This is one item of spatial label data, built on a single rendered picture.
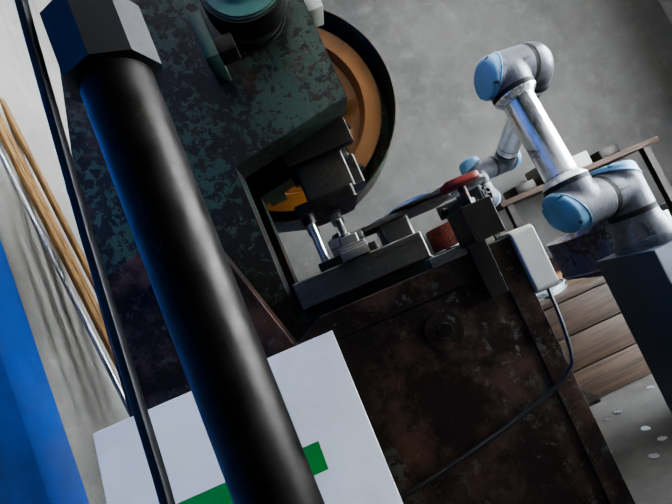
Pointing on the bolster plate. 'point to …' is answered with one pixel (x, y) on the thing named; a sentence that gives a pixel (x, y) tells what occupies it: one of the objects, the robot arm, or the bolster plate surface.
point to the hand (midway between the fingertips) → (450, 202)
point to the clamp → (351, 246)
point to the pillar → (318, 242)
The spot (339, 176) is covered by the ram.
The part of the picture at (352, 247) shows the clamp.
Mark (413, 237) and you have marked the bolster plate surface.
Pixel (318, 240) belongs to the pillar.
